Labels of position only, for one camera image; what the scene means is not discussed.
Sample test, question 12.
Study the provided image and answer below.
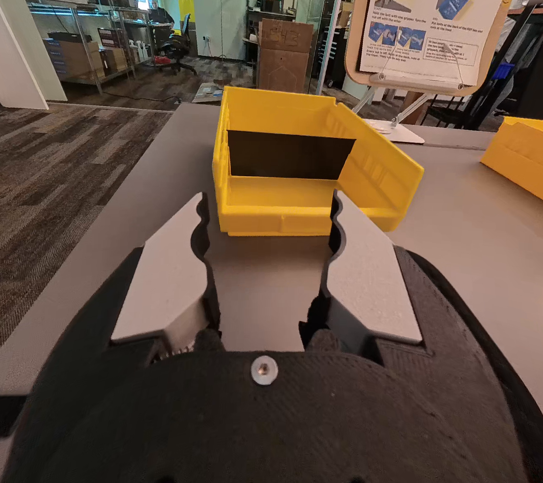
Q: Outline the black office chair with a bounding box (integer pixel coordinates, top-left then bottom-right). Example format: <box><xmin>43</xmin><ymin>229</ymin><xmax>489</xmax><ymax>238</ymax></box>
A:
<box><xmin>158</xmin><ymin>13</ymin><xmax>199</xmax><ymax>77</ymax></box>

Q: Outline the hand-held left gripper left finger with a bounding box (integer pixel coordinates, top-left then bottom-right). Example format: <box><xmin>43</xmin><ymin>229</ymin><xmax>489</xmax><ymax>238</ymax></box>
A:
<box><xmin>110</xmin><ymin>192</ymin><xmax>222</xmax><ymax>349</ymax></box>

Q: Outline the metal storage shelf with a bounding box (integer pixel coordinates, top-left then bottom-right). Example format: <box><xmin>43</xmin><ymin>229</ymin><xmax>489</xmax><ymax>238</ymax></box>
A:
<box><xmin>23</xmin><ymin>0</ymin><xmax>151</xmax><ymax>95</ymax></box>

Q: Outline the brown cardboard box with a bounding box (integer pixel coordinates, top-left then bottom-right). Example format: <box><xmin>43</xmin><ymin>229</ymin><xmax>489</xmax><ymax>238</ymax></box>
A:
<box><xmin>42</xmin><ymin>39</ymin><xmax>106</xmax><ymax>80</ymax></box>

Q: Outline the yellow plastic bin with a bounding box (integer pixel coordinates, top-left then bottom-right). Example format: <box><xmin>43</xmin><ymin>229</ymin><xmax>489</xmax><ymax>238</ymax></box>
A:
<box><xmin>479</xmin><ymin>116</ymin><xmax>543</xmax><ymax>200</ymax></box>
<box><xmin>212</xmin><ymin>85</ymin><xmax>425</xmax><ymax>237</ymax></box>

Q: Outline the black bin divider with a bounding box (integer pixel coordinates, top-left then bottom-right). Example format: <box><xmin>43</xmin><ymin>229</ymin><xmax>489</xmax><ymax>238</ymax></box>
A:
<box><xmin>227</xmin><ymin>129</ymin><xmax>357</xmax><ymax>181</ymax></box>

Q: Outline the flattened cardboard sheet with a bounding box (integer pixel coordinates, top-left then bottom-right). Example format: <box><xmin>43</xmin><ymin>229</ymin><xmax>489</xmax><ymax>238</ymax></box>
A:
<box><xmin>191</xmin><ymin>82</ymin><xmax>224</xmax><ymax>104</ymax></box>

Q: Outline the tall cardboard box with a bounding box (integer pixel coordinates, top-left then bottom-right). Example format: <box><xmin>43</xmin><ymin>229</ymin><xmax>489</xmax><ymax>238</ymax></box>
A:
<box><xmin>256</xmin><ymin>17</ymin><xmax>315</xmax><ymax>90</ymax></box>

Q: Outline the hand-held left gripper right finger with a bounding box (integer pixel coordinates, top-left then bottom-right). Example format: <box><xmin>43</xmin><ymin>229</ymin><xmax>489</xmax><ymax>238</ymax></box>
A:
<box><xmin>298</xmin><ymin>189</ymin><xmax>423</xmax><ymax>355</ymax></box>

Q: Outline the instruction sheet on wooden board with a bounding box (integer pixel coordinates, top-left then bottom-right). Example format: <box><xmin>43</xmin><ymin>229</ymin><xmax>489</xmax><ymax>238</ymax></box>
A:
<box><xmin>344</xmin><ymin>0</ymin><xmax>516</xmax><ymax>90</ymax></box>

